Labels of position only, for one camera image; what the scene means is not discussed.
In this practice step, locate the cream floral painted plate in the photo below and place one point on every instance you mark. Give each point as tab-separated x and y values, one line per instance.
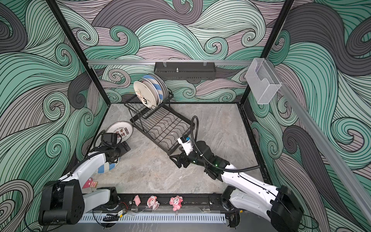
144	94

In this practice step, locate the pink plush figurine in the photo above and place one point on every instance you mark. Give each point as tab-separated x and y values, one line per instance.
176	202

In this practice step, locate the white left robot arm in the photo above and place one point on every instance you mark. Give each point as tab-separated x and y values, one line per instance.
63	202

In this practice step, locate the clear acrylic wall box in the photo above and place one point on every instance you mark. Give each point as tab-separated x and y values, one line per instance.
263	80

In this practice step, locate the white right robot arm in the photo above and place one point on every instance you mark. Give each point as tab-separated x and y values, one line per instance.
278	205

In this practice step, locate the blue striped plate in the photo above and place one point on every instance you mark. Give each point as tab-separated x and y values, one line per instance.
106	167
157	86

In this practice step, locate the aluminium wall rail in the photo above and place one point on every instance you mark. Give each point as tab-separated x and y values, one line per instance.
153	62

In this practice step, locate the black wall mounted tray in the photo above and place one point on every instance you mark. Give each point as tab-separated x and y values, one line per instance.
185	71

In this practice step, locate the black wire dish rack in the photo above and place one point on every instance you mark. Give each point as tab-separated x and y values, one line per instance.
162	124

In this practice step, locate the white slotted cable duct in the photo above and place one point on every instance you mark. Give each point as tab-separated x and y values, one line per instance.
159	218

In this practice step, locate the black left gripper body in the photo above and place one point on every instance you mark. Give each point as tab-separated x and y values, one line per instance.
120	150

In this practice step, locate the small pink figurine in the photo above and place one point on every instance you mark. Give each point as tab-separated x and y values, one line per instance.
137	200

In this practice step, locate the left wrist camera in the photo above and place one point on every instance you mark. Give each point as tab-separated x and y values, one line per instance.
109	139

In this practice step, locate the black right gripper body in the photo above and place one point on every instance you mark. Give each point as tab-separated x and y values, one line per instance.
193	158

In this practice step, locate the pink white round figurine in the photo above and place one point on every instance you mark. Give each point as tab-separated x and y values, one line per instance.
152	202

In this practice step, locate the white plate green red rim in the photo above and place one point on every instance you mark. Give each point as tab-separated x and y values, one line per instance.
153	90

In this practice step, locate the black corner frame post left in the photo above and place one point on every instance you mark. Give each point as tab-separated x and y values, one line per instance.
75	45

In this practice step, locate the white plate red Chinese characters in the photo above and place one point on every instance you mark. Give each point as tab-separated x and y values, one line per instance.
125	129

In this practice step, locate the black corner frame post right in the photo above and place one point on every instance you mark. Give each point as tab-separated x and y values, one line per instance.
272	38

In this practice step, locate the black corner frame post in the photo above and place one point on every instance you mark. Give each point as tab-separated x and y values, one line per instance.
75	45
272	38

